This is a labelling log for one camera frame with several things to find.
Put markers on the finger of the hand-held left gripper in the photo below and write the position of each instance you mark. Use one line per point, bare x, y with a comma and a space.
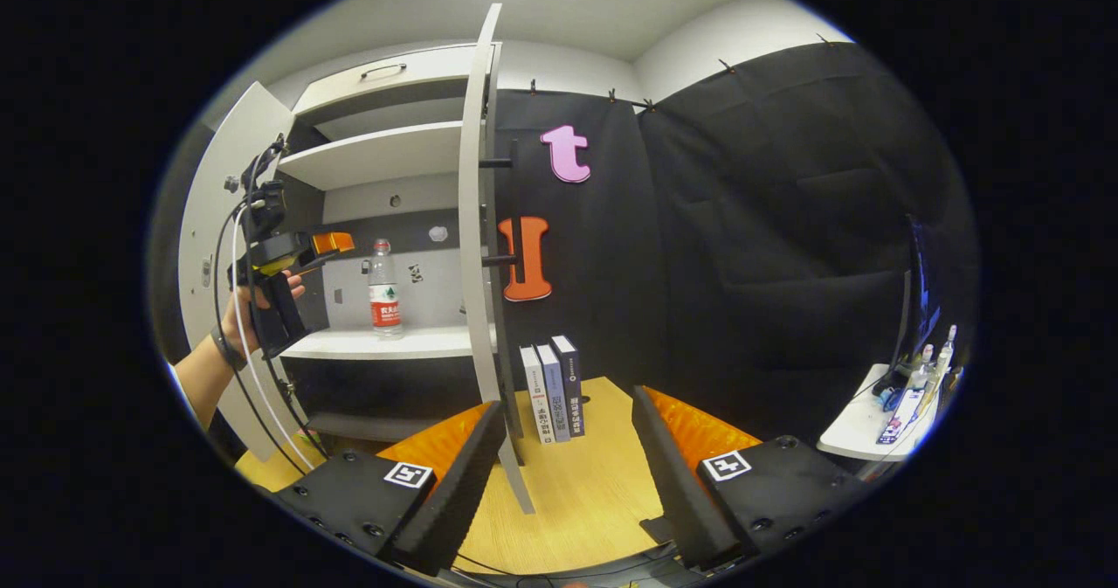
334, 242

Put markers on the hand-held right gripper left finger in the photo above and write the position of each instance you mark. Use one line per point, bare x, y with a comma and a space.
463, 492

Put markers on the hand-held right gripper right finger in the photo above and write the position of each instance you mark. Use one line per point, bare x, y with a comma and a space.
672, 483

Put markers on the clear water bottle red label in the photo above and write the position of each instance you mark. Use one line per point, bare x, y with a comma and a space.
384, 304

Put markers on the white door with cat sticker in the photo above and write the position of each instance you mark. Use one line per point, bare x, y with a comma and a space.
472, 221

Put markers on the white open cabinet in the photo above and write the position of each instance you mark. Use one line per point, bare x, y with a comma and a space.
376, 155

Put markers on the dark wristband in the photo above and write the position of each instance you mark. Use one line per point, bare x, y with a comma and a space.
225, 350

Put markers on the white book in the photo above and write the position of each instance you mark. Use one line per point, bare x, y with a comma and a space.
537, 396

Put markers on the grey-blue book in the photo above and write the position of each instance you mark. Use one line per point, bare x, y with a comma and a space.
554, 391

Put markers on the dark navy book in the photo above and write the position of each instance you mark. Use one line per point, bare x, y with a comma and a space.
571, 383

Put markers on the white cabinet drawer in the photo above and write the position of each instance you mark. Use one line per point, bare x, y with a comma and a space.
419, 77

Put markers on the white side table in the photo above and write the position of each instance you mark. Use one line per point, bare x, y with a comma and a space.
860, 422

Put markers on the flat printed card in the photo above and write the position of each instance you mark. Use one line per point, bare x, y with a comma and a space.
900, 418

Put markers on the small clear bottle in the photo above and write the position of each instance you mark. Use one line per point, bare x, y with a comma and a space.
923, 368
945, 352

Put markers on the black monitor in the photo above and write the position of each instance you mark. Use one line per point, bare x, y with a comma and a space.
921, 300

